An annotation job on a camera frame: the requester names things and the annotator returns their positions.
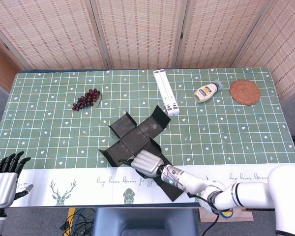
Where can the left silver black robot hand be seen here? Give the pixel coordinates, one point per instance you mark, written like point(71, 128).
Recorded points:
point(2, 189)

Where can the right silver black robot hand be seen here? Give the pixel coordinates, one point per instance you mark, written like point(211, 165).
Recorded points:
point(146, 163)

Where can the black foldable cardboard box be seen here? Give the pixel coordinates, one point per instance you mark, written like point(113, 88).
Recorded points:
point(135, 137)

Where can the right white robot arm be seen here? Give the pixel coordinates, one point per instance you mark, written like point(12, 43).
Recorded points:
point(248, 194)

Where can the dark blue robot torso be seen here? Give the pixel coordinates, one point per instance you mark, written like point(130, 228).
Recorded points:
point(142, 221)

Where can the white folding stand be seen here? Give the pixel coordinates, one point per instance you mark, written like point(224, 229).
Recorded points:
point(166, 91)

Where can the green grid tablecloth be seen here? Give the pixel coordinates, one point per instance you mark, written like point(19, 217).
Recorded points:
point(51, 123)

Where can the dark red grape bunch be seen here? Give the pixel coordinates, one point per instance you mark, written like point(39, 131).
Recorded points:
point(86, 99)

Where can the cream mayonnaise squeeze bottle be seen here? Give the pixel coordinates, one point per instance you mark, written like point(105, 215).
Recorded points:
point(206, 93)

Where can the wooden board with yellow disc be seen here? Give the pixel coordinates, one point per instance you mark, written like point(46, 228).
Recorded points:
point(243, 217)

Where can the brown wooden door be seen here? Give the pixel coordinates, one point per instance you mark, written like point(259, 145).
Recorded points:
point(0, 68)

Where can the round brown woven coaster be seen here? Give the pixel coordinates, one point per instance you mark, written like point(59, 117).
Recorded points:
point(245, 92)

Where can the bamboo folding screen panel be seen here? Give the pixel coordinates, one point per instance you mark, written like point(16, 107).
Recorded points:
point(218, 32)
point(140, 32)
point(285, 49)
point(51, 32)

